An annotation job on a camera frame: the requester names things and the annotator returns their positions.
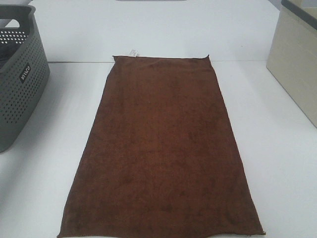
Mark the brown towel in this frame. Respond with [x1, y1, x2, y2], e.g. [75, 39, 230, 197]
[59, 56, 264, 238]

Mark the grey perforated plastic basket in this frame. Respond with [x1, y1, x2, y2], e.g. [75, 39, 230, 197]
[0, 4, 50, 152]

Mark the beige storage box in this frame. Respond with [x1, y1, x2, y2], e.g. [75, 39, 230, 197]
[266, 0, 317, 125]

